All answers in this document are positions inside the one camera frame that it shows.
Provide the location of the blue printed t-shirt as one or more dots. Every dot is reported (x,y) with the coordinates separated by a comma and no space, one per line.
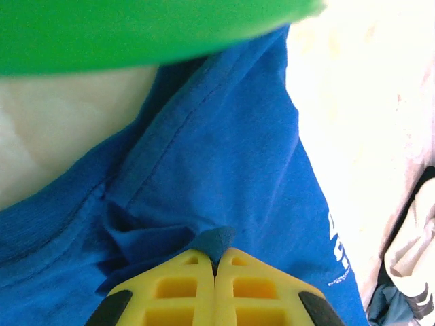
(221,153)

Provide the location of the slate blue t-shirt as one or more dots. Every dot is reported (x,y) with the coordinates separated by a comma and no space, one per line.
(391,305)

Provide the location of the white t-shirt with black trim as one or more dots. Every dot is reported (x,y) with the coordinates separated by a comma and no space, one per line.
(411,244)

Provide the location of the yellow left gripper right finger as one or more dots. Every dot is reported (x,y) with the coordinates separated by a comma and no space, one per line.
(255,288)

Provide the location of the green plastic basket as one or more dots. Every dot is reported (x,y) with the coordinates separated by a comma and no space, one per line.
(119,30)

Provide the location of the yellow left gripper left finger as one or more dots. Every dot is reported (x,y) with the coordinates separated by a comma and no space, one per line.
(176,288)

